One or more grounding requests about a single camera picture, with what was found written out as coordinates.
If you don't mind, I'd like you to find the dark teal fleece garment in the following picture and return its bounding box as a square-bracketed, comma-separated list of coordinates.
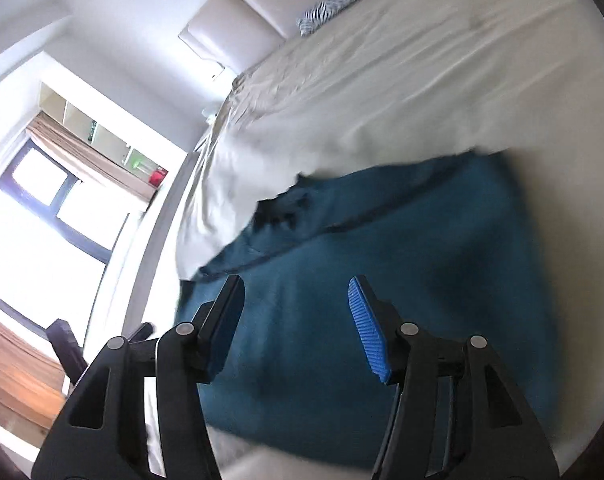
[176, 152, 560, 468]

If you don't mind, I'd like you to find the red box on sill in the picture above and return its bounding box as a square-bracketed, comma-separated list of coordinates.
[149, 167, 168, 188]

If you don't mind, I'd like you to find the beige bed sheet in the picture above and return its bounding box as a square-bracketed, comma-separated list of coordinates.
[176, 0, 604, 479]

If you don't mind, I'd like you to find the white wall shelf unit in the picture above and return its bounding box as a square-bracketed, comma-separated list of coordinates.
[40, 84, 163, 182]

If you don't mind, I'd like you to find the dark framed window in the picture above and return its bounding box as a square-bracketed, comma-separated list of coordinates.
[0, 141, 112, 338]

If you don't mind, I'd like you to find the beige curtain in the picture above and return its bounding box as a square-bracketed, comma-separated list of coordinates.
[26, 112, 156, 208]

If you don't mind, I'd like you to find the black chair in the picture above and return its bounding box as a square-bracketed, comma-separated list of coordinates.
[45, 318, 157, 386]

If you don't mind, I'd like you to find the beige padded headboard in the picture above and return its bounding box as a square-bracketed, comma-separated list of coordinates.
[180, 0, 322, 74]

